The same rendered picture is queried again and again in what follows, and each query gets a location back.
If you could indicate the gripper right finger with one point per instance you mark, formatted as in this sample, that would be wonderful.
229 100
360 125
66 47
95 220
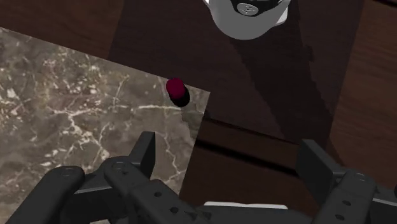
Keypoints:
344 198

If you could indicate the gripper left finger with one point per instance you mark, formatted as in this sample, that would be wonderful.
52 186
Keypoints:
130 186

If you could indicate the marble patterned robot stand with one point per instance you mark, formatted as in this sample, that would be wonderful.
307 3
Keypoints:
77 105

